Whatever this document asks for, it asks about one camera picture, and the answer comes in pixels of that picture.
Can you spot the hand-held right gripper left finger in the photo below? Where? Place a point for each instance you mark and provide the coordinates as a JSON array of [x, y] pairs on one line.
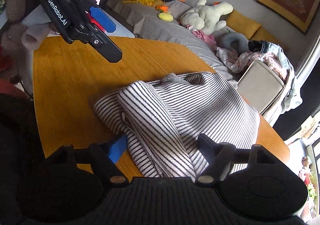
[[117, 147]]

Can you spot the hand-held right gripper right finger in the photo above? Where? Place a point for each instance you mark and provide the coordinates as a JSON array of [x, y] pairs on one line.
[[210, 146]]

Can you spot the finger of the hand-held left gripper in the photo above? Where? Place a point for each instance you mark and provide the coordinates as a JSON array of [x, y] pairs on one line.
[[107, 49], [103, 20]]

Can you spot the striped sweater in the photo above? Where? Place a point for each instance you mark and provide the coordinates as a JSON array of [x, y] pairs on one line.
[[175, 115]]

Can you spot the pile of clothes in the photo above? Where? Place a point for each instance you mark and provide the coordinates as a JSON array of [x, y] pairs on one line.
[[272, 61]]

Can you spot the white side table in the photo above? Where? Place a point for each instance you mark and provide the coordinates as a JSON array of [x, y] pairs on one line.
[[122, 30]]

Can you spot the brown fuzzy cloth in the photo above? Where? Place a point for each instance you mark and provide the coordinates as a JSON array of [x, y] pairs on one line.
[[16, 2]]

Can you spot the grey sofa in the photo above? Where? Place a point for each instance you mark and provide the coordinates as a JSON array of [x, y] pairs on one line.
[[162, 30]]

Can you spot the orange plush toy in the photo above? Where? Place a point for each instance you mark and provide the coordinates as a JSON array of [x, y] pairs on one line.
[[163, 9]]

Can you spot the yellow-green plush toy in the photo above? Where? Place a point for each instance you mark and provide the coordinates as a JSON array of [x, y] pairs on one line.
[[165, 17]]

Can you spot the pink garment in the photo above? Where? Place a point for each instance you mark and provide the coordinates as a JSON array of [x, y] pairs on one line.
[[206, 37]]

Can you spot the white plush duck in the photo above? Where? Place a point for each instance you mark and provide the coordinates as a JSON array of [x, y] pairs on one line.
[[207, 19]]

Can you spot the grey neck pillow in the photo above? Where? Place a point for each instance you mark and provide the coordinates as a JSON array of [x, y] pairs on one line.
[[225, 40]]

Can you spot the yellow cushion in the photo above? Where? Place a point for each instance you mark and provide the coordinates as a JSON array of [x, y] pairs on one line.
[[242, 24], [267, 35]]

